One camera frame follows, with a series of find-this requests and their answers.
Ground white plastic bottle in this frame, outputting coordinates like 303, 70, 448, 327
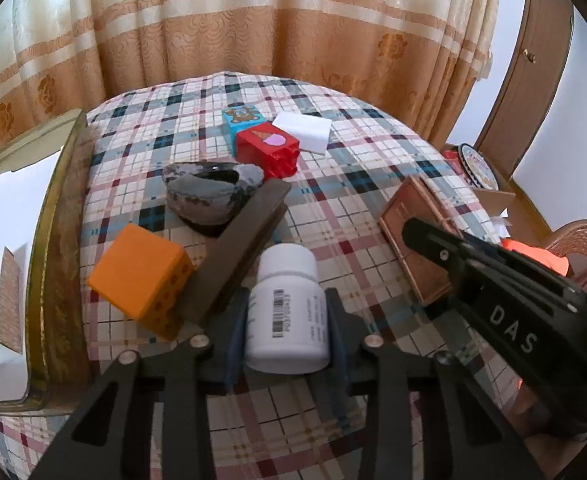
243, 244, 331, 375

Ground beige and orange curtain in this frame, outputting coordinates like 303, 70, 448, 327
0, 0, 507, 163

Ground dark brown rectangular block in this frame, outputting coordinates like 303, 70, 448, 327
176, 179, 292, 325

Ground wicker chair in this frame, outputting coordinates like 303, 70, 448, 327
543, 219, 587, 286

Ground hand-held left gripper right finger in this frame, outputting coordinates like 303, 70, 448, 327
323, 287, 544, 480

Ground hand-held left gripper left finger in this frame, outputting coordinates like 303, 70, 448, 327
30, 290, 251, 480

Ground wooden cabinet door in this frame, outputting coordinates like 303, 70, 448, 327
475, 0, 574, 181

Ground small red box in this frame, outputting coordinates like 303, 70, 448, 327
442, 149, 467, 175

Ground gold metal tray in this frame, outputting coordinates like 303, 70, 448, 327
0, 109, 99, 413

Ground white rectangular block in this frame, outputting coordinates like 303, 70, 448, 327
272, 112, 333, 154

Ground orange plastic object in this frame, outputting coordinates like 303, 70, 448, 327
501, 240, 569, 277

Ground round decorated tin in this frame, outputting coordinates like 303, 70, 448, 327
456, 144, 499, 191

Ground blue toy brick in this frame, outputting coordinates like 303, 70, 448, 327
222, 105, 263, 157

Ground grey ceramic bowl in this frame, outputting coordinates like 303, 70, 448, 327
162, 161, 265, 235

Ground red toy brick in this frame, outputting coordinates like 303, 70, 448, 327
236, 129, 301, 180

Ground orange cube block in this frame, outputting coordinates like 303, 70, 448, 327
87, 224, 195, 340

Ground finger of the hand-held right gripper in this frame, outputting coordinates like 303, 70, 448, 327
402, 216, 587, 312

